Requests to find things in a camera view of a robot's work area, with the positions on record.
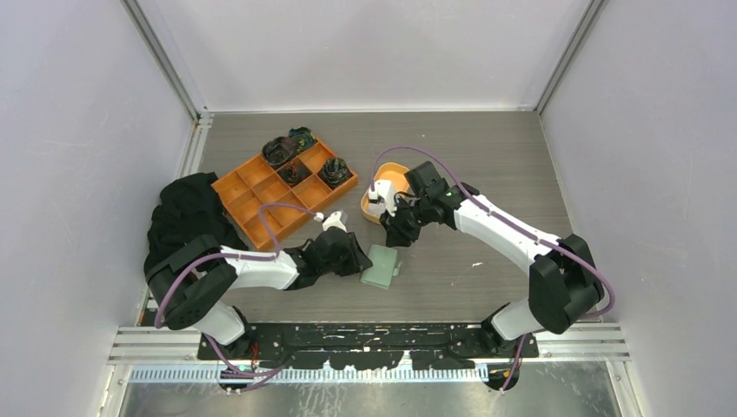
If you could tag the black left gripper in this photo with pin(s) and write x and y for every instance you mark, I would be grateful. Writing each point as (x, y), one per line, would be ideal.
(358, 261)

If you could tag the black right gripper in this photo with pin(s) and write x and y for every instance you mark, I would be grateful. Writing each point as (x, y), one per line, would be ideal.
(397, 234)

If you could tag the green card holder wallet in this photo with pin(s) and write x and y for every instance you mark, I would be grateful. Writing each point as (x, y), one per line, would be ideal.
(385, 266)

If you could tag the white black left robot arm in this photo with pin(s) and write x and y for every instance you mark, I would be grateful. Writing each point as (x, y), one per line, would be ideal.
(189, 284)

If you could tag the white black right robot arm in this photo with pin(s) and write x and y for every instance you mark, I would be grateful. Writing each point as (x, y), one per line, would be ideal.
(563, 283)

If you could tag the yellow oval tray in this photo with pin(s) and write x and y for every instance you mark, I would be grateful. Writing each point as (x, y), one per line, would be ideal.
(396, 174)

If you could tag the green patterned rolled sock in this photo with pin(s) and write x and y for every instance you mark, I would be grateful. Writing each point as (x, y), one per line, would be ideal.
(334, 172)

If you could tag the orange wooden divider box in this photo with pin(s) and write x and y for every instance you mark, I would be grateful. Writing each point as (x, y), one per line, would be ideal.
(261, 203)

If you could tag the dark rolled sock centre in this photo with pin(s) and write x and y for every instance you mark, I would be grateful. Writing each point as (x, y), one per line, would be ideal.
(294, 172)

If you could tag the dark rolled sock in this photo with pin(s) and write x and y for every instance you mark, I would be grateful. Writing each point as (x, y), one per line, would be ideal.
(294, 172)
(279, 151)
(303, 137)

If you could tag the dark rolled sock top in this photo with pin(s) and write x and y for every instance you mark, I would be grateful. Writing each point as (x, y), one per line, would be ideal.
(303, 137)

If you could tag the dark rolled sock left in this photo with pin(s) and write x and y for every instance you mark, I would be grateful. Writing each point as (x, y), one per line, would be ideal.
(279, 151)

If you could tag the black cloth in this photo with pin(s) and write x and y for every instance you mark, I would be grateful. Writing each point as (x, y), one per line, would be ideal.
(189, 207)

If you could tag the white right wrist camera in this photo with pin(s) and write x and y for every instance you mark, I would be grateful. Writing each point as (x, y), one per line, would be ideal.
(380, 199)

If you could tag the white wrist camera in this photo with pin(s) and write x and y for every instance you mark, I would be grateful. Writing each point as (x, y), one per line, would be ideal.
(336, 219)
(380, 199)

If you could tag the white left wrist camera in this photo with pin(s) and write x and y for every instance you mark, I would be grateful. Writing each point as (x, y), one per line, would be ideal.
(336, 219)

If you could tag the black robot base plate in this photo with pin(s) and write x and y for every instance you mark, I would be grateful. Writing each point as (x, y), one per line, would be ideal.
(366, 346)

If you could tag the aluminium frame rail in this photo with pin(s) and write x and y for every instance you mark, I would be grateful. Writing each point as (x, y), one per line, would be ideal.
(158, 356)

